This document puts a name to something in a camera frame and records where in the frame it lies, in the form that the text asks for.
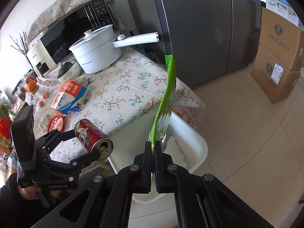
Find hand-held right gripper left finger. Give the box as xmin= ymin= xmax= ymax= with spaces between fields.
xmin=31 ymin=141 xmax=155 ymax=228

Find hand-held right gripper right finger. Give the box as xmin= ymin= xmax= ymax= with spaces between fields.
xmin=153 ymin=145 xmax=271 ymax=228

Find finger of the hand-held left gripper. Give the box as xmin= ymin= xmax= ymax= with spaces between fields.
xmin=36 ymin=129 xmax=78 ymax=149
xmin=47 ymin=150 xmax=103 ymax=173

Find red drink can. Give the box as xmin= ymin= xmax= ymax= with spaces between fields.
xmin=74 ymin=119 xmax=114 ymax=161

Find white plastic bin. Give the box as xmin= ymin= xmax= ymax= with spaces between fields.
xmin=108 ymin=112 xmax=207 ymax=203

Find green snack wrapper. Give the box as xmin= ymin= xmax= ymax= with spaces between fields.
xmin=148 ymin=55 xmax=177 ymax=149

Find person's left forearm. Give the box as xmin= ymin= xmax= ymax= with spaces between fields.
xmin=0 ymin=172 xmax=48 ymax=228

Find person's left hand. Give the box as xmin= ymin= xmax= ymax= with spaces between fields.
xmin=18 ymin=185 xmax=44 ymax=201

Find red lid instant cup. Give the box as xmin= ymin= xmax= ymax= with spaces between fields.
xmin=47 ymin=115 xmax=66 ymax=133

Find red orange packets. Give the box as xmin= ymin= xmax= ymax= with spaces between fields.
xmin=0 ymin=117 xmax=13 ymax=155

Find crumpled clear plastic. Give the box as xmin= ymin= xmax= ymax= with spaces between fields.
xmin=39 ymin=115 xmax=51 ymax=131

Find white paper tissue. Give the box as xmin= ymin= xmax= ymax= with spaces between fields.
xmin=164 ymin=135 xmax=188 ymax=169

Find pink floral cloth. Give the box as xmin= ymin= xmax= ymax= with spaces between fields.
xmin=174 ymin=77 xmax=206 ymax=129

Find white shallow bowl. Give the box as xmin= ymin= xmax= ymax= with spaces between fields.
xmin=59 ymin=68 xmax=82 ymax=84

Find white flower print bowl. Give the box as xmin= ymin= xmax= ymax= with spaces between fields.
xmin=57 ymin=61 xmax=80 ymax=81

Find dark green pumpkin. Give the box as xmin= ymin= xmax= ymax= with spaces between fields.
xmin=58 ymin=62 xmax=73 ymax=75

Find floral tablecloth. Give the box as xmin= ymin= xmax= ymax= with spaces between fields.
xmin=24 ymin=46 xmax=206 ymax=171

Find dry decorative branches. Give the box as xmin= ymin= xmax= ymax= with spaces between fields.
xmin=9 ymin=21 xmax=31 ymax=69

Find white electric pot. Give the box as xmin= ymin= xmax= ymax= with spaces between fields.
xmin=69 ymin=24 xmax=161 ymax=74

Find black microwave oven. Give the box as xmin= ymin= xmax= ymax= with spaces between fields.
xmin=39 ymin=0 xmax=117 ymax=64

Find cardboard box with white label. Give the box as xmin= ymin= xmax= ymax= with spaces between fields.
xmin=251 ymin=43 xmax=304 ymax=104

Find grey refrigerator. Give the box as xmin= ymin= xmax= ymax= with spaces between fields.
xmin=121 ymin=0 xmax=262 ymax=88

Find floral appliance cover cloth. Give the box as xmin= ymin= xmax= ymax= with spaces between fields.
xmin=26 ymin=0 xmax=124 ymax=44

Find wall poster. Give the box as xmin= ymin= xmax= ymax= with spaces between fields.
xmin=265 ymin=0 xmax=299 ymax=26

